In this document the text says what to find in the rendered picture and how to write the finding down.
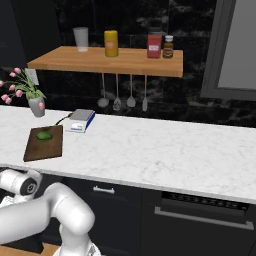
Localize hanging silver brush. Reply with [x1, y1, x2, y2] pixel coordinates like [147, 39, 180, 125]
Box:
[141, 75, 149, 113]

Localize green avocado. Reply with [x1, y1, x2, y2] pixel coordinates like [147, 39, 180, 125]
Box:
[35, 130, 54, 141]

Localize pink flowers in grey vase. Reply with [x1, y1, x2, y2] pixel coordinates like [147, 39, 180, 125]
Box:
[0, 67, 47, 118]

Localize brown wooden cutting board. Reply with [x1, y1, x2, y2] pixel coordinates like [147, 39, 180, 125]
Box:
[22, 124, 64, 163]

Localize hanging silver spoon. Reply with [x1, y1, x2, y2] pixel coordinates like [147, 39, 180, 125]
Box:
[126, 74, 137, 109]

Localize hanging silver ladle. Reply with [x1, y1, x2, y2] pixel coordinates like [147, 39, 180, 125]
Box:
[97, 73, 110, 109]

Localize red jar with grey lid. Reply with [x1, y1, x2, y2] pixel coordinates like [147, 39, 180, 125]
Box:
[147, 31, 163, 60]

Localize black dishwasher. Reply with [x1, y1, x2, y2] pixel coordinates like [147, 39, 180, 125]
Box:
[140, 189, 256, 256]

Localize dark tall cupboard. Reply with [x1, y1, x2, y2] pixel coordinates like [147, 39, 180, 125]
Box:
[0, 0, 63, 69]

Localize grey framed window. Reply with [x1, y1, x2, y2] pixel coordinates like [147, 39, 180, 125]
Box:
[200, 0, 256, 102]

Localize white cup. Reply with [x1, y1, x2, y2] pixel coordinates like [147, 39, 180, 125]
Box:
[72, 26, 90, 53]

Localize white kitchen scale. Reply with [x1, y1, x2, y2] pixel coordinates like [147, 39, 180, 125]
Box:
[64, 108, 97, 134]

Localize brown bottle with white cap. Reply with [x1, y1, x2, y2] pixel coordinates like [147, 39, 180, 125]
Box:
[162, 34, 175, 59]

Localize black drawer front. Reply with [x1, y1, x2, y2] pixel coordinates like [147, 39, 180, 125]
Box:
[63, 177, 143, 256]

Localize wooden wall shelf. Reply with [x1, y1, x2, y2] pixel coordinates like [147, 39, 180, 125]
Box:
[27, 45, 184, 79]

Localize silver drawer handle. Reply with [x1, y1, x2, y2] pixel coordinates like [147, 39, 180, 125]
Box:
[92, 185, 116, 195]

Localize yellow jar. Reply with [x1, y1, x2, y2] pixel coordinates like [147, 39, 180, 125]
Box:
[103, 30, 120, 58]

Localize white wall socket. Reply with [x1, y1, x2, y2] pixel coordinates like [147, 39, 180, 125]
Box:
[25, 68, 40, 87]

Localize silver dishwasher handle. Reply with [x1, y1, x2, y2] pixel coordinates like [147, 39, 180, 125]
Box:
[153, 206, 255, 231]

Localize hanging silver slotted spatula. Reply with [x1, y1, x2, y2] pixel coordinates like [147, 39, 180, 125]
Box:
[112, 73, 122, 112]

